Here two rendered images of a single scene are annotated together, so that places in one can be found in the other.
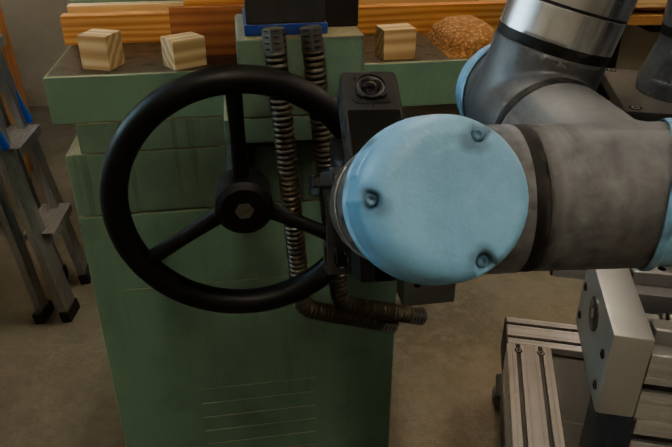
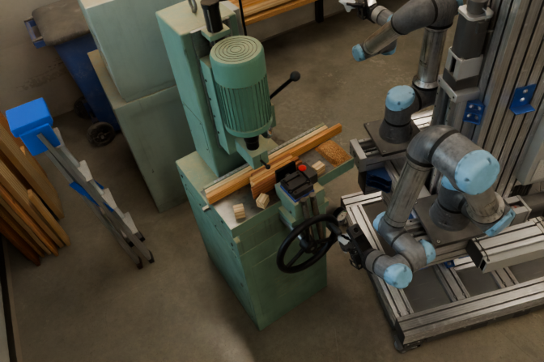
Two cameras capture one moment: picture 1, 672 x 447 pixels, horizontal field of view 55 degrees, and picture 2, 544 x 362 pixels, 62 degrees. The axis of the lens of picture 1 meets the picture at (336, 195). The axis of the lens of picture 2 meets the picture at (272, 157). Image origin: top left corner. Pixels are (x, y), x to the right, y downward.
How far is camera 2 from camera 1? 1.30 m
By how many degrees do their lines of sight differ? 24
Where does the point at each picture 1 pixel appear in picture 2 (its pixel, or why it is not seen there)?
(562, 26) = (399, 224)
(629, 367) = not seen: hidden behind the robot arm
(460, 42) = (336, 160)
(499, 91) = (389, 235)
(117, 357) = (250, 284)
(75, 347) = (167, 271)
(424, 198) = (401, 280)
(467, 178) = (405, 275)
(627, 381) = not seen: hidden behind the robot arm
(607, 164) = (418, 259)
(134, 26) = (230, 189)
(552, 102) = (403, 242)
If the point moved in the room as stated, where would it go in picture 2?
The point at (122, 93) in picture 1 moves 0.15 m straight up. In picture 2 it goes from (251, 222) to (246, 197)
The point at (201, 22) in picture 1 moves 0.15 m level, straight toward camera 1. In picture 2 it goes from (261, 187) to (284, 210)
